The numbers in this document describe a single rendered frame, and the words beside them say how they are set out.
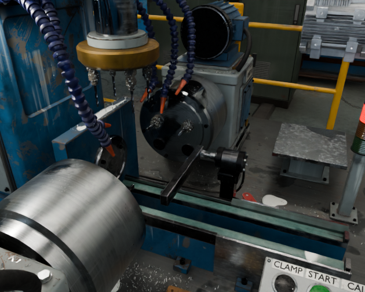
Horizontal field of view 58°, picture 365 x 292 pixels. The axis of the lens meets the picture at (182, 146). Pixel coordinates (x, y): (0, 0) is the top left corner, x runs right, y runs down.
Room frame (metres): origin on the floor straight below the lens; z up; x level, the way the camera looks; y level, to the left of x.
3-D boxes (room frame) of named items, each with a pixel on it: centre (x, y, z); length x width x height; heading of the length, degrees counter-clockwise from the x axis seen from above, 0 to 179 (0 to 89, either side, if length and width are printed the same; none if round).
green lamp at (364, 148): (0.80, -0.51, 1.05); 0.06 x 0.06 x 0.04
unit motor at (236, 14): (1.31, -0.16, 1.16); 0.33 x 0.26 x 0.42; 158
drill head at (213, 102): (1.04, -0.02, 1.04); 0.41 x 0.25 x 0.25; 158
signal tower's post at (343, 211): (0.80, -0.51, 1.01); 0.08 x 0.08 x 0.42; 68
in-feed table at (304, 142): (1.07, -0.47, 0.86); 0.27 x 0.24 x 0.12; 158
